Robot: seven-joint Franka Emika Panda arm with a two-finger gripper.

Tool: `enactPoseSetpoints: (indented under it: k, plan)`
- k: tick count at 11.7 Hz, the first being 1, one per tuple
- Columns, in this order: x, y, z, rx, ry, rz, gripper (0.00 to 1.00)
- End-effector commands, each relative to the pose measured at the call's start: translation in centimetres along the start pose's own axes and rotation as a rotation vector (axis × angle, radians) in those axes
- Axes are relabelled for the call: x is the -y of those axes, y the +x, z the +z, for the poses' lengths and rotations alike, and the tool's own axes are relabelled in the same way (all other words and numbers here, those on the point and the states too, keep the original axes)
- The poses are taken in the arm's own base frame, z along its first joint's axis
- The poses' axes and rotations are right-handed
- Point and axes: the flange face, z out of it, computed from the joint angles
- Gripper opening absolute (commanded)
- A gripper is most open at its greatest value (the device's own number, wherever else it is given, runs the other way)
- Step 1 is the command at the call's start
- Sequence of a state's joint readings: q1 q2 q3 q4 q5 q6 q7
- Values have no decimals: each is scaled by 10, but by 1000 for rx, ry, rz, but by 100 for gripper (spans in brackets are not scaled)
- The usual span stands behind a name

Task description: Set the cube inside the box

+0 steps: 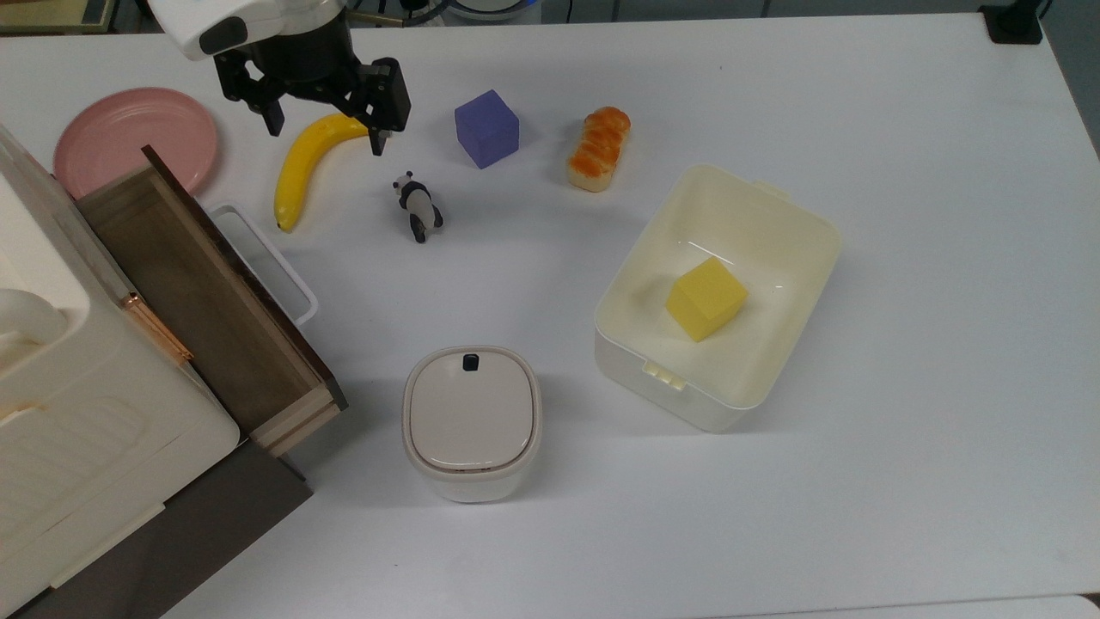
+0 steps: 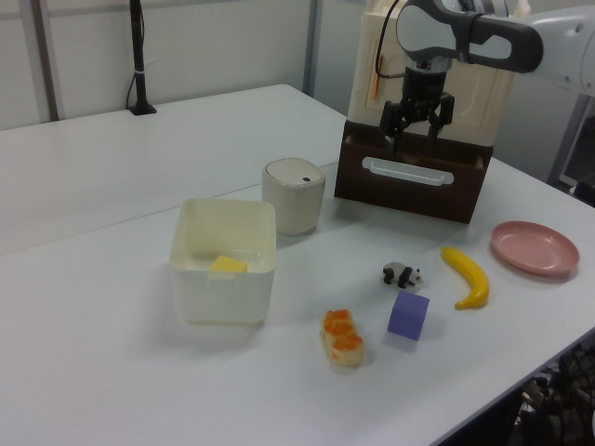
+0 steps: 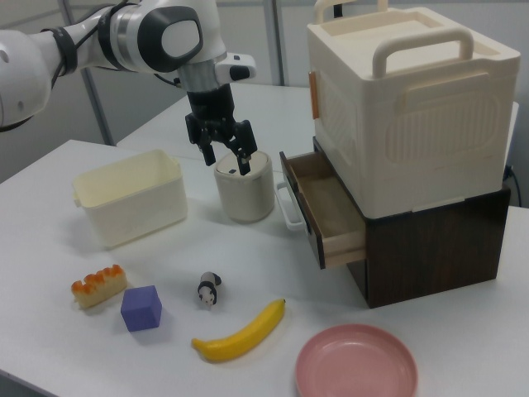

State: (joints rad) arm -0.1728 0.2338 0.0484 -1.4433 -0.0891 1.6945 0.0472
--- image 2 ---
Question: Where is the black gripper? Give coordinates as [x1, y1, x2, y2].
[379, 64, 456, 159]

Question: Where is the purple foam cube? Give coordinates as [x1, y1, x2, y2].
[387, 291, 430, 343]

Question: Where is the white square plastic box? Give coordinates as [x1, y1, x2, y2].
[169, 198, 279, 326]

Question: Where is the cream wooden cabinet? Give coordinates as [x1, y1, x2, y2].
[348, 0, 531, 148]

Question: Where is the dark brown wooden drawer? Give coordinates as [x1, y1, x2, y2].
[333, 119, 494, 225]

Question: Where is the cream lidded trash can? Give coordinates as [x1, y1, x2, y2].
[261, 158, 326, 237]

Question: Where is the small panda figurine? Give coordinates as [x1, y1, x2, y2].
[381, 261, 424, 292]

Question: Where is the yellow toy banana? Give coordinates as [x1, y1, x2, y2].
[440, 245, 491, 311]

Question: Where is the pink plastic plate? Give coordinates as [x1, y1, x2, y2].
[491, 220, 581, 279]

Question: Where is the orange topped sushi toy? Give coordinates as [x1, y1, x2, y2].
[320, 308, 365, 368]

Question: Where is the yellow cheese wedge toy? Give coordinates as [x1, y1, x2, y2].
[209, 255, 249, 274]

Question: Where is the black pole stand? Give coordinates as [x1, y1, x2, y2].
[126, 0, 158, 116]

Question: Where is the black office chair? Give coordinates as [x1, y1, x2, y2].
[514, 334, 595, 446]

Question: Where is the orange cabinet door handle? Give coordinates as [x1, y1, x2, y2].
[371, 52, 385, 101]

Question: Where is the white drawer handle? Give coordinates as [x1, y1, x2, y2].
[361, 156, 456, 188]

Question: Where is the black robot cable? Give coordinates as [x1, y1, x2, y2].
[374, 0, 406, 80]

